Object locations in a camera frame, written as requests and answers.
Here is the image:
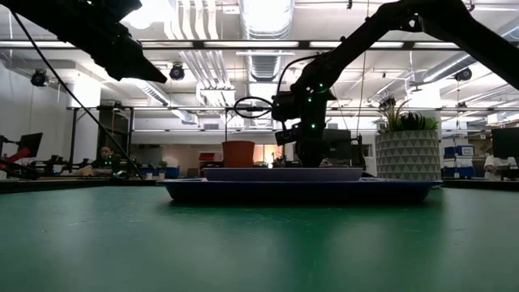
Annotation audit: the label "grey round plate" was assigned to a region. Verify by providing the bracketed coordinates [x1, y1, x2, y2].
[202, 166, 365, 183]

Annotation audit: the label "black background shelf frame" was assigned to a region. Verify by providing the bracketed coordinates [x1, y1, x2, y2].
[66, 105, 135, 175]

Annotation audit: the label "red background robot part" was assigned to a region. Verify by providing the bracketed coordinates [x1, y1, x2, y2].
[6, 146, 32, 164]

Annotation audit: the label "orange plastic cup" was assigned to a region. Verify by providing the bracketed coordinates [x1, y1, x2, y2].
[221, 140, 256, 169]

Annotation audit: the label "grey triangle-patterned planter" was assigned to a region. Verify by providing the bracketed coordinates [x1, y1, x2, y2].
[374, 129, 443, 183]

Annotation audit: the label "black computer monitor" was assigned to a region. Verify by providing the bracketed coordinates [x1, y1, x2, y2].
[324, 127, 353, 161]
[491, 127, 519, 161]
[17, 132, 44, 160]

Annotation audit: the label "black ceiling spotlight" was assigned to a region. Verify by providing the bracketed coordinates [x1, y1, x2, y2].
[169, 62, 187, 82]
[30, 68, 50, 88]
[453, 67, 474, 83]

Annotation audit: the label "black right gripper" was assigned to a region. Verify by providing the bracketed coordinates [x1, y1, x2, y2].
[271, 89, 337, 169]

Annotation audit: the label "dark blue tray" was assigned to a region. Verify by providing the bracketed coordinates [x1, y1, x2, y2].
[156, 177, 444, 206]

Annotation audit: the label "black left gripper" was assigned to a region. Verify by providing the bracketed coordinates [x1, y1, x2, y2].
[60, 0, 169, 84]

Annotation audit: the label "blue storage bins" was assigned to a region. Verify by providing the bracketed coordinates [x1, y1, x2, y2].
[443, 144, 487, 179]

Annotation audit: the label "red storage bins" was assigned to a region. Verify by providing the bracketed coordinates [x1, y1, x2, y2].
[197, 151, 217, 168]

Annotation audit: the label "black overhead frame bar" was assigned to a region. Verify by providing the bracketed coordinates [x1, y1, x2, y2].
[0, 39, 461, 51]

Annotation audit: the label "person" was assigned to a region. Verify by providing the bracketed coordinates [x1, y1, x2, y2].
[483, 154, 519, 180]
[76, 144, 122, 177]

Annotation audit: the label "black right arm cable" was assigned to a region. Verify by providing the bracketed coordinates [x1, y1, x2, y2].
[233, 54, 321, 120]

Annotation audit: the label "green potted plant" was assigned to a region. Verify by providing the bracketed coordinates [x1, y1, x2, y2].
[379, 97, 440, 134]

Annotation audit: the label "silver ceiling air duct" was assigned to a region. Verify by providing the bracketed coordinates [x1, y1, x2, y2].
[238, 0, 296, 41]

